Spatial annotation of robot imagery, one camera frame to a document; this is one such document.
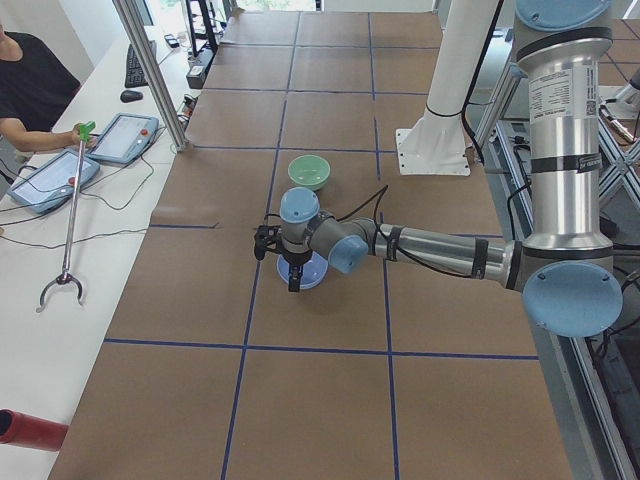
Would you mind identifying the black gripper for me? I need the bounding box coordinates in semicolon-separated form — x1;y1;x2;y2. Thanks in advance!
282;250;311;293

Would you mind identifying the blue bowl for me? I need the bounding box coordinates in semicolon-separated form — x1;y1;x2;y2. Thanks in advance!
277;252;328;290

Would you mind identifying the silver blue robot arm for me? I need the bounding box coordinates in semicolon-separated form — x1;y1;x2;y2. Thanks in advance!
279;1;623;337

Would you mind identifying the green bowl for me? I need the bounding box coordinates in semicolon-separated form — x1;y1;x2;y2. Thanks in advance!
287;154;331;191

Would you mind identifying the person's hand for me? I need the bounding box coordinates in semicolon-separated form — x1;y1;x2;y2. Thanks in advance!
69;124;98;149

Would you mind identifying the far teach pendant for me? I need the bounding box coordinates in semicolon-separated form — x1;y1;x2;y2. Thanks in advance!
87;113;159;165

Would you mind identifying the teach pendant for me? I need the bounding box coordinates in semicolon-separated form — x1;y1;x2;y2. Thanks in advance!
7;150;78;214
87;113;159;165

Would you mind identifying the black computer mouse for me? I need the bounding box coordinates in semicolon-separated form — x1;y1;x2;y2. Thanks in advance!
120;89;143;103

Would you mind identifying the black keyboard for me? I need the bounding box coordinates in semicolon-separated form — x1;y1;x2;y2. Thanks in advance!
124;45;148;89

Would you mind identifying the reacher grabber tool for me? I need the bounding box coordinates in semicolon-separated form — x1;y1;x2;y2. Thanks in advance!
36;121;96;313

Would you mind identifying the near teach pendant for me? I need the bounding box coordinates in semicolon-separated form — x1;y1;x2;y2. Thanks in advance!
7;150;78;214

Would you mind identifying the person in black shirt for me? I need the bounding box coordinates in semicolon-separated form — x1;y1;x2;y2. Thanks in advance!
1;30;81;154

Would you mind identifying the red cylinder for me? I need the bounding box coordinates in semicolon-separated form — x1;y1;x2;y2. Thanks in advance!
1;409;68;452

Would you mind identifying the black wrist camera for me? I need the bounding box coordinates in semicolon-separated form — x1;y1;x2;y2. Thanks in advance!
254;225;283;261

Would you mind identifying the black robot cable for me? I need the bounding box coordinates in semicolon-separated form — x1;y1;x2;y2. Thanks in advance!
262;184;481;276

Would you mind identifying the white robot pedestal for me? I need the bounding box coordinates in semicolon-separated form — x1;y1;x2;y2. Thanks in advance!
396;0;502;176

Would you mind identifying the aluminium frame post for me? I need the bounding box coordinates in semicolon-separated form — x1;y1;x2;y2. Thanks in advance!
112;0;188;152

